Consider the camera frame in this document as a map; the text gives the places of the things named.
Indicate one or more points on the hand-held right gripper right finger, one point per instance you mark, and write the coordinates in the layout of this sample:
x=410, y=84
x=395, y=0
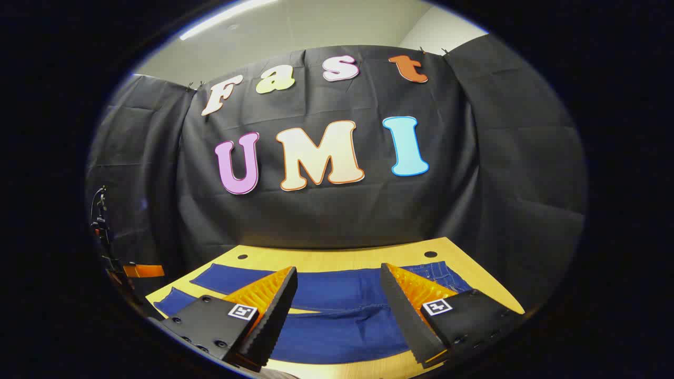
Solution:
x=405, y=316

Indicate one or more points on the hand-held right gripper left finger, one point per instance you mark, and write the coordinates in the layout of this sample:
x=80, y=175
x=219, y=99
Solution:
x=279, y=310

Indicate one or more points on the black backdrop cloth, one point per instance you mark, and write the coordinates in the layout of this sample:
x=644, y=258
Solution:
x=342, y=216

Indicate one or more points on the blue denim jeans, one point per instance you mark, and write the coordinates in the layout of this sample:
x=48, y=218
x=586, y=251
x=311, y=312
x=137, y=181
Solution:
x=337, y=295

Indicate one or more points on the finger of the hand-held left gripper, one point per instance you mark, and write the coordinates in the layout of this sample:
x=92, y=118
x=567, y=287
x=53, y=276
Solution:
x=143, y=271

